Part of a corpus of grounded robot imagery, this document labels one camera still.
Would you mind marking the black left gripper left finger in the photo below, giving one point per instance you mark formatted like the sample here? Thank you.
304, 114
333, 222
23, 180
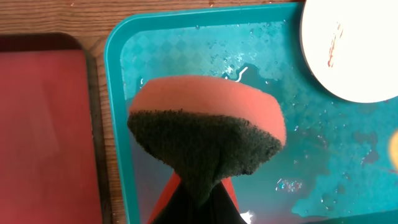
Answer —
180, 209

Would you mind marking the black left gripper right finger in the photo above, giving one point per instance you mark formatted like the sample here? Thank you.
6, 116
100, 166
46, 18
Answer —
219, 208

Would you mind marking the yellow plate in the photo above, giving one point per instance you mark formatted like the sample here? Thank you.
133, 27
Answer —
393, 149

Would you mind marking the white plate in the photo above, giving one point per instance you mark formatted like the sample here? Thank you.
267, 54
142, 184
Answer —
350, 46

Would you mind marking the teal plastic tray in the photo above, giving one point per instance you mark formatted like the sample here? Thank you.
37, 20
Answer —
334, 165

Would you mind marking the black tray with red water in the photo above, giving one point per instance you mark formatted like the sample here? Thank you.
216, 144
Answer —
53, 163

